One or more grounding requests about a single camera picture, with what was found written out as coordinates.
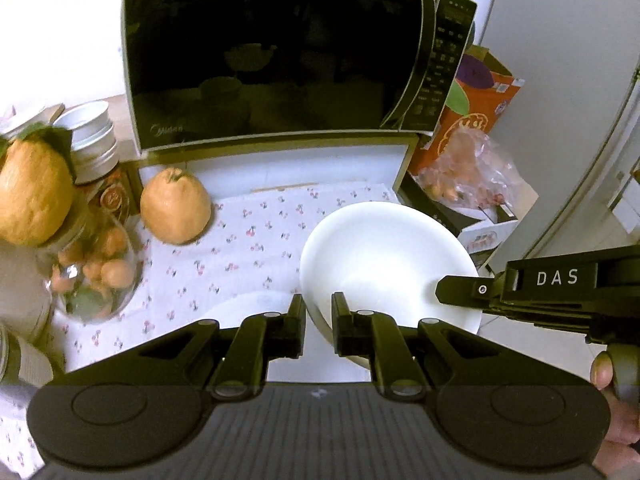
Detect white plate with swirl pattern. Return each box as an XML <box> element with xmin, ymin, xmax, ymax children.
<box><xmin>201</xmin><ymin>290</ymin><xmax>293</xmax><ymax>328</ymax></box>

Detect large white bowl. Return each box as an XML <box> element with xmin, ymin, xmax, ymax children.
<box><xmin>299</xmin><ymin>202</ymin><xmax>482</xmax><ymax>382</ymax></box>

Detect person's right hand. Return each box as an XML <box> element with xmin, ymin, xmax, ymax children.
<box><xmin>590</xmin><ymin>352</ymin><xmax>639</xmax><ymax>479</ymax></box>

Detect white water bottle carton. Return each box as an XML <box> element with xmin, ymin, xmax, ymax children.
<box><xmin>399</xmin><ymin>171</ymin><xmax>540</xmax><ymax>266</ymax></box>

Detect cherry print tablecloth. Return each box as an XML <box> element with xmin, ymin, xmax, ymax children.
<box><xmin>0</xmin><ymin>181</ymin><xmax>402</xmax><ymax>478</ymax></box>

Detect plastic bag of fruit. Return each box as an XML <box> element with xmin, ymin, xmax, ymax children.
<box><xmin>414</xmin><ymin>126</ymin><xmax>523</xmax><ymax>209</ymax></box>

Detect large orange citrus on table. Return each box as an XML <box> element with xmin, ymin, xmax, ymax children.
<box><xmin>140</xmin><ymin>167</ymin><xmax>213</xmax><ymax>245</ymax></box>

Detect white wooden shelf stand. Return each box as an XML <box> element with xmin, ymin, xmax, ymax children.
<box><xmin>132</xmin><ymin>131</ymin><xmax>418</xmax><ymax>198</ymax></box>

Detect glass jar with small oranges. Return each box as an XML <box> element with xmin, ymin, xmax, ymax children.
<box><xmin>37</xmin><ymin>188</ymin><xmax>139</xmax><ymax>323</ymax></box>

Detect orange red cardboard box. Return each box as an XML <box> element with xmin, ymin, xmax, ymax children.
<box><xmin>409</xmin><ymin>44</ymin><xmax>525</xmax><ymax>177</ymax></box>

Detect dark jar with paper label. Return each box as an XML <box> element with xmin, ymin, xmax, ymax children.
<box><xmin>0</xmin><ymin>325</ymin><xmax>54</xmax><ymax>405</ymax></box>

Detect white appliance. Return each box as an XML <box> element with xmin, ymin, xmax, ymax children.
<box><xmin>0</xmin><ymin>240</ymin><xmax>52</xmax><ymax>344</ymax></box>

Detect large orange citrus on jar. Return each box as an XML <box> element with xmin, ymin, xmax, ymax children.
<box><xmin>1</xmin><ymin>122</ymin><xmax>75</xmax><ymax>247</ymax></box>

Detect black microwave oven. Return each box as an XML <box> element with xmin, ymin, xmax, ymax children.
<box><xmin>122</xmin><ymin>0</ymin><xmax>476</xmax><ymax>151</ymax></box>

